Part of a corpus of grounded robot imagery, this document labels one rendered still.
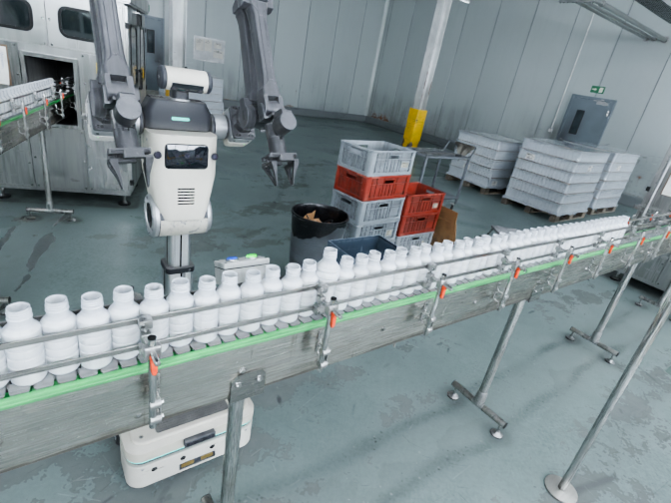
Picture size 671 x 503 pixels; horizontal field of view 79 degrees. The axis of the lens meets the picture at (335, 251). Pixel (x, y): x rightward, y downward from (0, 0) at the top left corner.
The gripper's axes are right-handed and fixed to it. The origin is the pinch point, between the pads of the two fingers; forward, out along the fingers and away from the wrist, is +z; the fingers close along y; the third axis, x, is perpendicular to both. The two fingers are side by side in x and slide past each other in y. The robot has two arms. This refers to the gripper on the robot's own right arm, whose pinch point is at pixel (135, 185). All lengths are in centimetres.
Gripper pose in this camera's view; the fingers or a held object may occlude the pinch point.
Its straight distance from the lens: 122.3
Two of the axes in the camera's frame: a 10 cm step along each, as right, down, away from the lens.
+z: 1.7, 9.8, 0.4
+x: -5.2, 0.6, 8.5
